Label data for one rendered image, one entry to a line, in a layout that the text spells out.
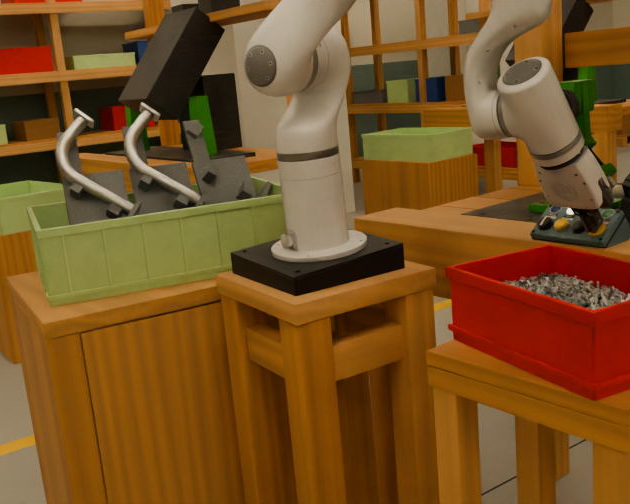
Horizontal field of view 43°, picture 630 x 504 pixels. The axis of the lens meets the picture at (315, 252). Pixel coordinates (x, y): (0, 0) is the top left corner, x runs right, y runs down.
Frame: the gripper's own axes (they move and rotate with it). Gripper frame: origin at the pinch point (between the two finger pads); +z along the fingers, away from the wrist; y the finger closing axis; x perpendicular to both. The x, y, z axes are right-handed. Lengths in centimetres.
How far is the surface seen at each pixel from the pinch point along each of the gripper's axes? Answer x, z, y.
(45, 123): 117, 78, -636
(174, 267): -37, -11, -83
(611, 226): 1.4, 2.9, 2.0
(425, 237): -4.8, 5.6, -38.6
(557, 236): -2.3, 3.0, -6.7
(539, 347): -33.0, -10.1, 12.8
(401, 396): -34, 20, -32
